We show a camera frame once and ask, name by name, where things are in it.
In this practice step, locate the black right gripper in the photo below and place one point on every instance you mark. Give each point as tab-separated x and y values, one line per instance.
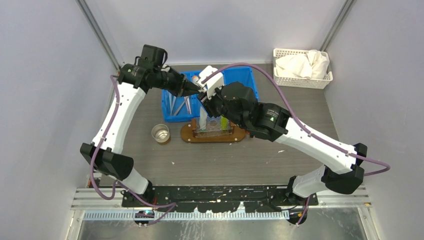
207	101

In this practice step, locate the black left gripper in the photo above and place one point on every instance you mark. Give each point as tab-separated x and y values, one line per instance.
189	87

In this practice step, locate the white toothpaste tube orange cap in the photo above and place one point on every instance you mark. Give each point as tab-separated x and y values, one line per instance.
195	79

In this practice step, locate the white toothpaste tube green cap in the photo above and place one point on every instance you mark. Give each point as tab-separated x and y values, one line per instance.
203	115

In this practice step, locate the blue plastic divided bin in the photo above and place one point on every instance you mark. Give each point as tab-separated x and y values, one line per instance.
184	109

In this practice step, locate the yellow-green toothpaste tube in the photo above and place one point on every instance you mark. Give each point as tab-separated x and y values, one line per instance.
224	123

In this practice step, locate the clear textured toothbrush holder rack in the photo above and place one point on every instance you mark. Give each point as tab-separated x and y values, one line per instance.
213	128

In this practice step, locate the brown wooden oval tray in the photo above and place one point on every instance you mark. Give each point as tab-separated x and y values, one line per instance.
234	134

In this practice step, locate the silver metal cup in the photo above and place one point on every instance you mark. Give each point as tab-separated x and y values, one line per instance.
161	134

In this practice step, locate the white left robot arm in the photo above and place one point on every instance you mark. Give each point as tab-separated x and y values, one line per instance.
104	153

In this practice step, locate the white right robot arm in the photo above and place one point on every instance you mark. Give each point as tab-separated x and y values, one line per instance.
340	172

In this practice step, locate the grey toothbrush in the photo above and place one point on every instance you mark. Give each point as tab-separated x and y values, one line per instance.
179	108

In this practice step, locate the pink toothbrush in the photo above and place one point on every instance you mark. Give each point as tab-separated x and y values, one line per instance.
188	105

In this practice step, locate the light blue toothbrush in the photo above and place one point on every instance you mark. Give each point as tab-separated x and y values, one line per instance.
172	100

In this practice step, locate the white plastic basket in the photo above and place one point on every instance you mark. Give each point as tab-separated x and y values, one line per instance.
299	82

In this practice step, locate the white crumpled cloth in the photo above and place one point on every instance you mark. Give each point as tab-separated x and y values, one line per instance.
312	64

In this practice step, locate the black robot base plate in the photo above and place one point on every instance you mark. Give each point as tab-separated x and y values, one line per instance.
215	198

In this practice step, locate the aluminium frame rail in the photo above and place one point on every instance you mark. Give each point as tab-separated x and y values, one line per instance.
93	15

